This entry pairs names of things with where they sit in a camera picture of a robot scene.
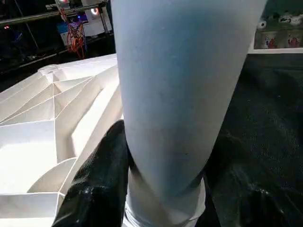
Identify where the white plastic table top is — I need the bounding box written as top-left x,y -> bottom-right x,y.
0,53 -> 125,223

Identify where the red cable bundle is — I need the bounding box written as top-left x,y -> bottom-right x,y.
64,12 -> 88,53

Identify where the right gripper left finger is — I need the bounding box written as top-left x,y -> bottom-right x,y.
51,120 -> 131,227

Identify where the white plastic table leg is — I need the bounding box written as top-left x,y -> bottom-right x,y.
110,0 -> 268,227

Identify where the black work mat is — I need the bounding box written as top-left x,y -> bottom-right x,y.
0,45 -> 303,227

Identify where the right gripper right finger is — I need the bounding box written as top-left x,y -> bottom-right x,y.
205,135 -> 303,227

